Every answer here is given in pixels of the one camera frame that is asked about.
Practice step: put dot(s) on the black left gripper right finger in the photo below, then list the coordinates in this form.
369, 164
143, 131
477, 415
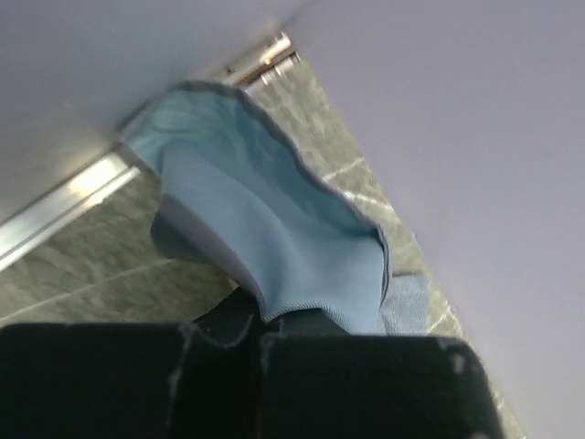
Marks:
318, 381

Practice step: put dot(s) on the blue-grey pillowcase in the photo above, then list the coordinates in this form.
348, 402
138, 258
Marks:
235, 193

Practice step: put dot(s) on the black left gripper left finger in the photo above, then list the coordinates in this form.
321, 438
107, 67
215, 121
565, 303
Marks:
170, 380

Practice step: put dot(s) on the aluminium side rail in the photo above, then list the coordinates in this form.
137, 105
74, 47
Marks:
63, 204

